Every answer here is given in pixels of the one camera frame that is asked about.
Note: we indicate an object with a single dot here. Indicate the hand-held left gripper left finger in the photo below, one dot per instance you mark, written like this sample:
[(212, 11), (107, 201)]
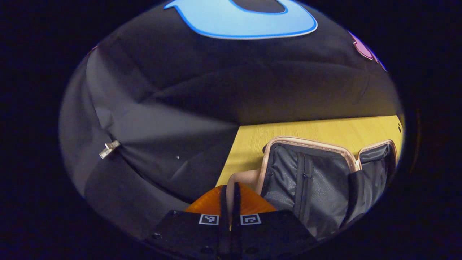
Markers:
[(223, 202)]

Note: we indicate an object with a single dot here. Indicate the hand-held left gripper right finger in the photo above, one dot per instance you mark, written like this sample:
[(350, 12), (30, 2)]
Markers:
[(236, 202)]

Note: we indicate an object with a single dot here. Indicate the black backdrop cloth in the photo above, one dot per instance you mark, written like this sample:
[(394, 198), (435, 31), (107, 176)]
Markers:
[(180, 90)]

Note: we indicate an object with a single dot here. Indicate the metal clip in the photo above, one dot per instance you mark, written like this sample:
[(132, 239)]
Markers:
[(109, 148)]

